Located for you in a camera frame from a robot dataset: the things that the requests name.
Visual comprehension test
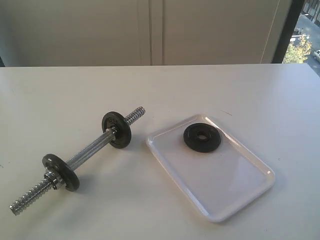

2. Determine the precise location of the black window frame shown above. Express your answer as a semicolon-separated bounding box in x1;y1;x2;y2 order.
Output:
271;0;305;64

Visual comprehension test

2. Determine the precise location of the chrome threaded dumbbell bar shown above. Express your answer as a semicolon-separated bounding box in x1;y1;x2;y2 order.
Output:
9;106;146;216

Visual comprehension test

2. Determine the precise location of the black weight plate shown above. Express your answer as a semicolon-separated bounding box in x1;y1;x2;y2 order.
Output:
183;123;222;153
42;153;80;192

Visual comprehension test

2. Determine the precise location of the white rectangular plastic tray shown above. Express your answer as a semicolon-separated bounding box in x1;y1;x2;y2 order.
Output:
146;114;275;223

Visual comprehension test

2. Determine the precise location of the chrome collar nut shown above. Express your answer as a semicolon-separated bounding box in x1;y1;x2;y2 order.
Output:
44;171;65;190

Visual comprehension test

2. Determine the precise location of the black weight plate far end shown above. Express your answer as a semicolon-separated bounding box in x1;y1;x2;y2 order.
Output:
101;111;132;149

